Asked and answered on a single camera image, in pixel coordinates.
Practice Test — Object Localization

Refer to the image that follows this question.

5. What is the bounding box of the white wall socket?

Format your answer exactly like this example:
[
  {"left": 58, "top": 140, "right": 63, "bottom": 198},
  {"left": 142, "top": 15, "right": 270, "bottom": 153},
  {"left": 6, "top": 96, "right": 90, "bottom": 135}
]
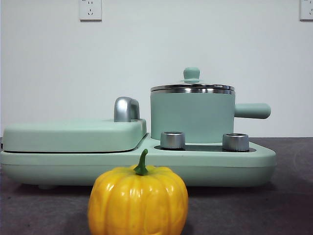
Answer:
[
  {"left": 79, "top": 0, "right": 103, "bottom": 23},
  {"left": 299, "top": 0, "right": 313, "bottom": 22}
]

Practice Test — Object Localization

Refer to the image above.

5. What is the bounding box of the silver control knob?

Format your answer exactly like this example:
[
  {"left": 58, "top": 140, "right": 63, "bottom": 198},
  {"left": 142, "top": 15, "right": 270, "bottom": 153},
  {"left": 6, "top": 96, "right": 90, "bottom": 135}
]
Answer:
[
  {"left": 160, "top": 131, "right": 186, "bottom": 150},
  {"left": 222, "top": 133, "right": 250, "bottom": 151}
]

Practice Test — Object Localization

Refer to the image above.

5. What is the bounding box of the mint green griddle cover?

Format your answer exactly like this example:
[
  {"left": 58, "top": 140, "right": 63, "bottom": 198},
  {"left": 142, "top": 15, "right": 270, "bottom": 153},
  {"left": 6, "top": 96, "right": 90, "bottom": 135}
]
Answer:
[{"left": 1, "top": 96, "right": 148, "bottom": 153}]

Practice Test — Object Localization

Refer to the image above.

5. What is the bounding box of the mint green handled pot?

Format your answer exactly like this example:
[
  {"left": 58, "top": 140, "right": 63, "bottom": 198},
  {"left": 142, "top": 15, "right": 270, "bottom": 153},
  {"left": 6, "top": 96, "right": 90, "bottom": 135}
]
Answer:
[{"left": 150, "top": 89, "right": 271, "bottom": 144}]

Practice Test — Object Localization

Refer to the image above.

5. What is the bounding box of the yellow pumpkin with green stem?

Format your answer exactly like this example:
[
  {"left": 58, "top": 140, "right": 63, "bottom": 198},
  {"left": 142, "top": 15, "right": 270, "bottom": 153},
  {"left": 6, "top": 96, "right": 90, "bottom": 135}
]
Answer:
[{"left": 87, "top": 148, "right": 189, "bottom": 235}]

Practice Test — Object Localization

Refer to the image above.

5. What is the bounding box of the glass lid with mint knob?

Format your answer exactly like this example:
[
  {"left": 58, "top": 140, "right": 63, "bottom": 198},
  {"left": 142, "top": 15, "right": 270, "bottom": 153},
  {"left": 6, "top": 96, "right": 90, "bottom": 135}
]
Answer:
[{"left": 150, "top": 67, "right": 236, "bottom": 92}]

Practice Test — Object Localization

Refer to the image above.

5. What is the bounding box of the mint green breakfast machine base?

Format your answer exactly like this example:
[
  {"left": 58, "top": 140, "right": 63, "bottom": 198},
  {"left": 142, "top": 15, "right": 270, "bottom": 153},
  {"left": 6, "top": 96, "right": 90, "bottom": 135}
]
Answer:
[{"left": 0, "top": 133, "right": 277, "bottom": 190}]

